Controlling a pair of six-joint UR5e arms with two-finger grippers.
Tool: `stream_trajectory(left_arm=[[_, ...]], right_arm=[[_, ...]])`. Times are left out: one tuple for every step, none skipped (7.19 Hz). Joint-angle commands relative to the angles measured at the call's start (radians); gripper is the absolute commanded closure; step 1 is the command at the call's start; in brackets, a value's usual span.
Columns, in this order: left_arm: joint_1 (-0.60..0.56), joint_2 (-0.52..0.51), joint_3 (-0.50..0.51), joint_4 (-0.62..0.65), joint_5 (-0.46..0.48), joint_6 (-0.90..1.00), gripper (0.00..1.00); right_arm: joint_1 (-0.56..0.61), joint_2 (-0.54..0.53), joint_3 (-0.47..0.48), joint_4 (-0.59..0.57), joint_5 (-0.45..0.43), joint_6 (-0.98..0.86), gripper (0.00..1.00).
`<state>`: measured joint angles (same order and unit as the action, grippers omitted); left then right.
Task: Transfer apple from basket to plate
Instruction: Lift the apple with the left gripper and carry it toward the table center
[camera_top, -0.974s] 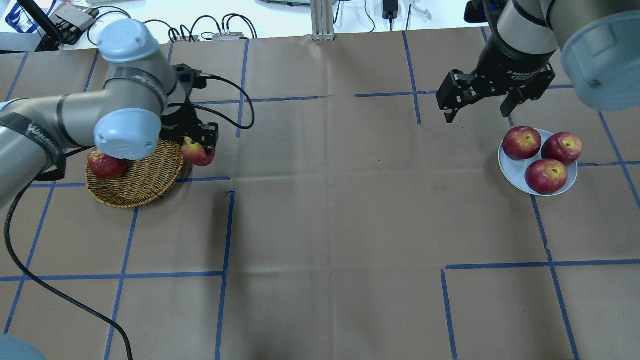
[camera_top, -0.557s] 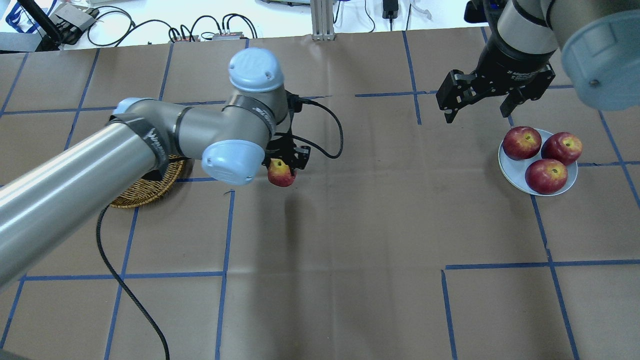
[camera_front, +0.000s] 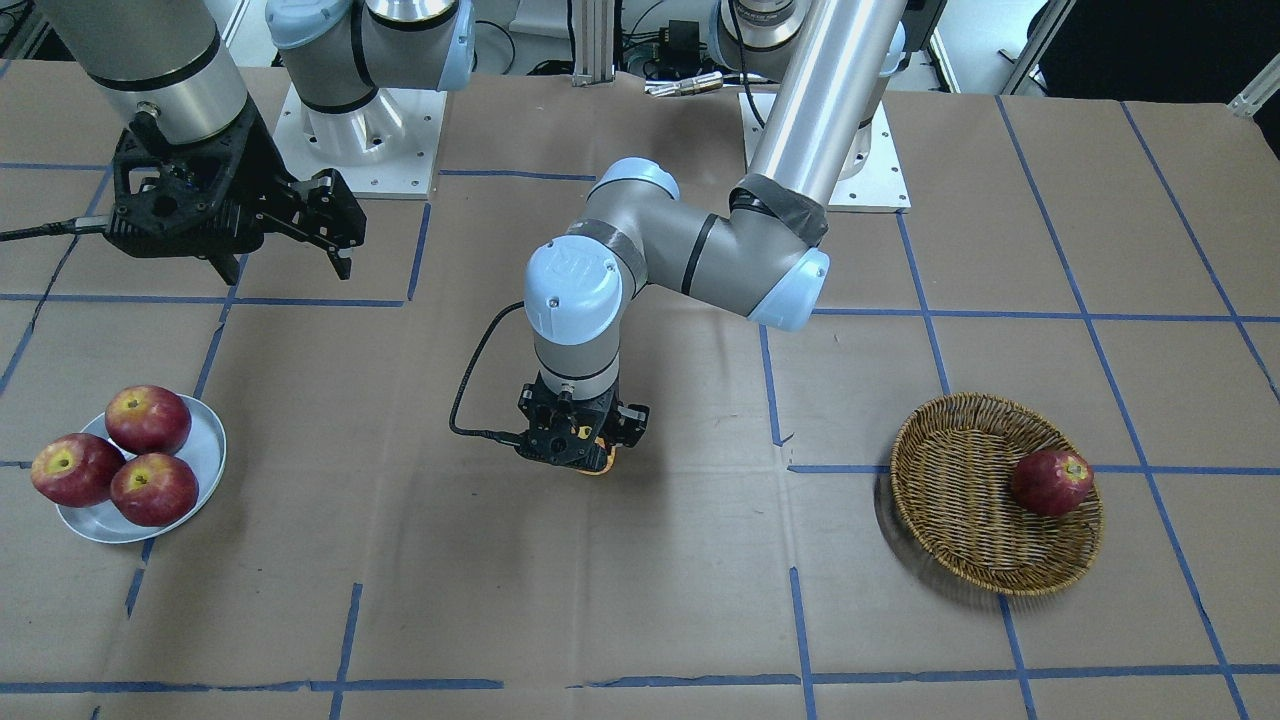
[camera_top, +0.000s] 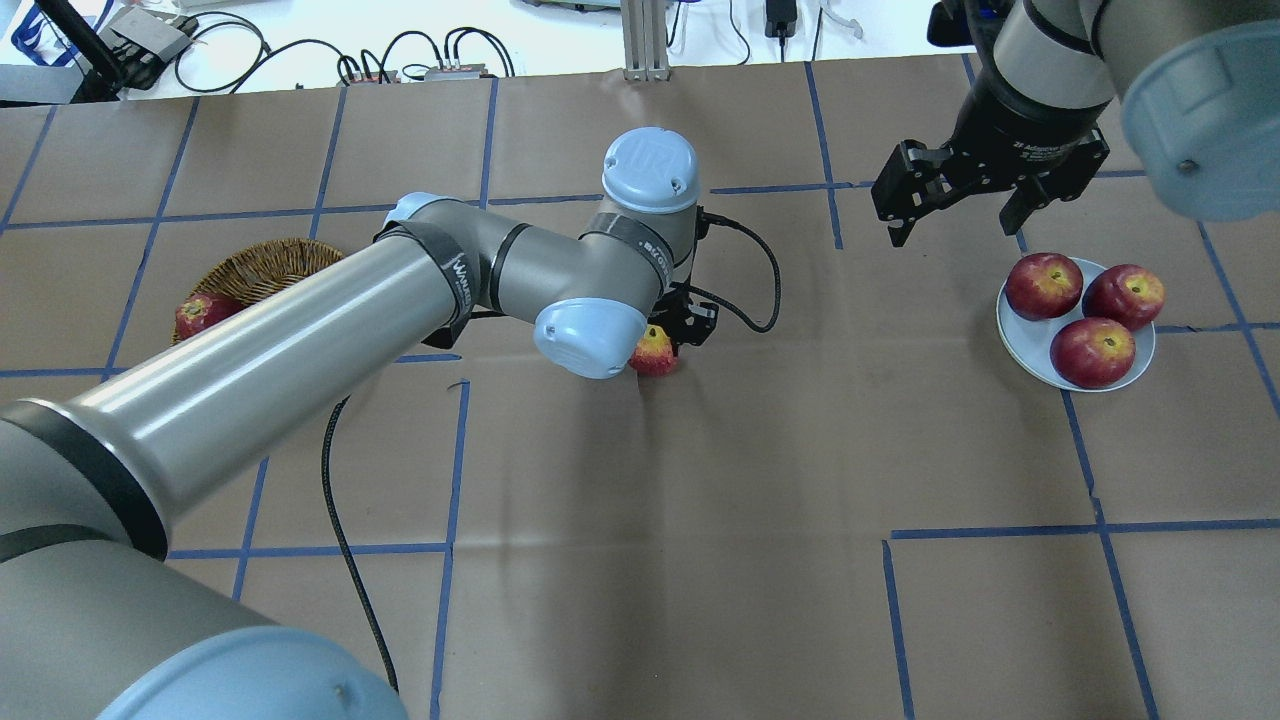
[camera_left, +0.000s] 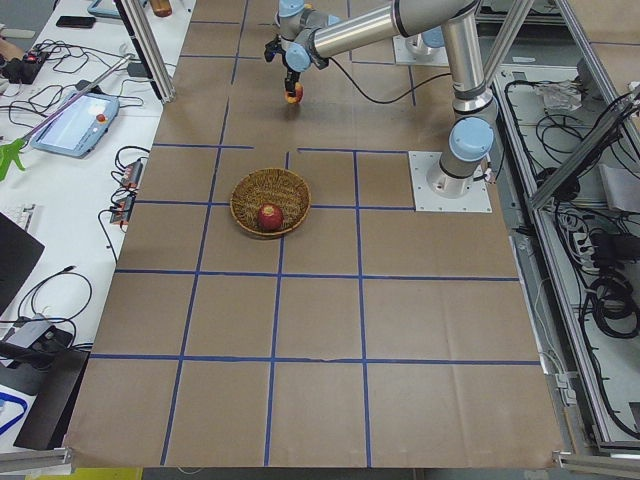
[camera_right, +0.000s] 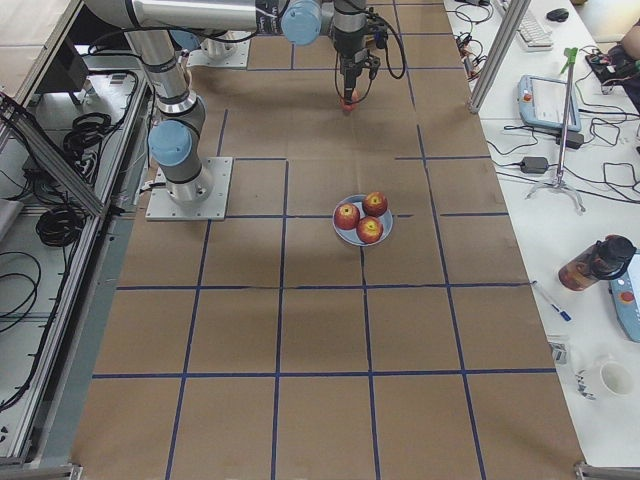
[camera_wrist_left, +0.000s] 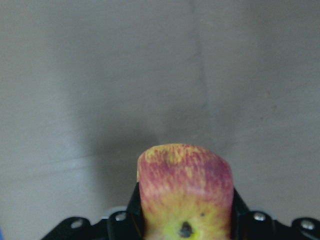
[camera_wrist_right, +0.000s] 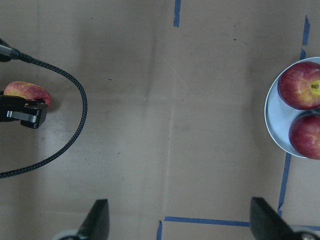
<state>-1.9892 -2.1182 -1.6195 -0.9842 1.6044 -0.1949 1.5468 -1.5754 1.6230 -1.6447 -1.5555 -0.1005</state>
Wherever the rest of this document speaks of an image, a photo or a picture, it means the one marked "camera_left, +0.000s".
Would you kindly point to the dark red apple in basket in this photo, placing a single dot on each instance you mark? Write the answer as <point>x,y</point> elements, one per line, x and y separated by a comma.
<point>270,217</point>

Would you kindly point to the aluminium frame post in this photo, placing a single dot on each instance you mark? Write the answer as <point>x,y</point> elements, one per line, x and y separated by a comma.
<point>139,31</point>

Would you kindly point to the black laptop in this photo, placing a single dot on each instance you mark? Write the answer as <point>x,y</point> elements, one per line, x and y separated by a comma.
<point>20,253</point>

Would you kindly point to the blue teach pendant tablet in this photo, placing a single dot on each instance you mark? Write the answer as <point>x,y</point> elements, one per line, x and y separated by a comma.
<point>80,127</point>

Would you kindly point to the green grabber tool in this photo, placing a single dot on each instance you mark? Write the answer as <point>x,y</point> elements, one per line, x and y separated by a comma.
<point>10,153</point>

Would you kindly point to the orange black usb hub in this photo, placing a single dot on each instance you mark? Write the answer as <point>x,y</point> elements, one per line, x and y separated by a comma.
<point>121,211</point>
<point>132,174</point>

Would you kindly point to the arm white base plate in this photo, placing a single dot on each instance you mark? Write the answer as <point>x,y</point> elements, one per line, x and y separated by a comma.
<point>433,191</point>
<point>404,57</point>

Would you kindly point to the red yellow apple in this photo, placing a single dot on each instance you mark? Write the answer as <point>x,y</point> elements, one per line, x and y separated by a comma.
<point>295,94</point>

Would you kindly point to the woven wicker basket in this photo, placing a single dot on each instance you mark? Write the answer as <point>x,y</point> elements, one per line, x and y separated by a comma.
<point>285,191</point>

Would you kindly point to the white power strip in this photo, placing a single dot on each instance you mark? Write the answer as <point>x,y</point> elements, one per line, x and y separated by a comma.
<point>583,250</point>

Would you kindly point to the black smartphone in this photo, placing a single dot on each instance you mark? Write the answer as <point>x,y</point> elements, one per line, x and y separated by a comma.
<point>75,22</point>

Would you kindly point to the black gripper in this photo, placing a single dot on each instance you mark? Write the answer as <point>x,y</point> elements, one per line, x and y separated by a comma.
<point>290,69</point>

